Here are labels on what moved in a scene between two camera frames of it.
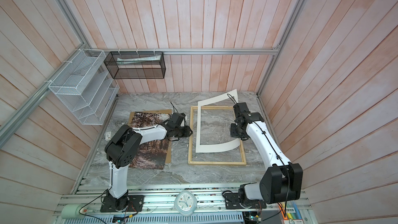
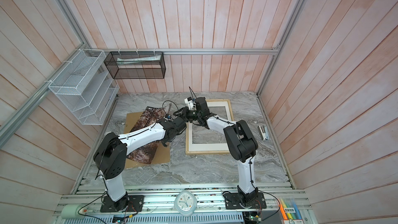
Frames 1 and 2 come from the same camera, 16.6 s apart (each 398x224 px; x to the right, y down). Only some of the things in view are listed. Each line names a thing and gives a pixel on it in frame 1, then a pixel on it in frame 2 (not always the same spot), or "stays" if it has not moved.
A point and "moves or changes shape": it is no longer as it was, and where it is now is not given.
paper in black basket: (155, 58) stays
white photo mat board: (201, 148) -> (211, 147)
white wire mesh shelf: (84, 84) stays
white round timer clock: (185, 203) stays
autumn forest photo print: (152, 154) moves or changes shape
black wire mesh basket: (136, 65) stays
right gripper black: (232, 132) -> (185, 113)
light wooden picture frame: (190, 162) -> (200, 139)
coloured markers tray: (290, 212) stays
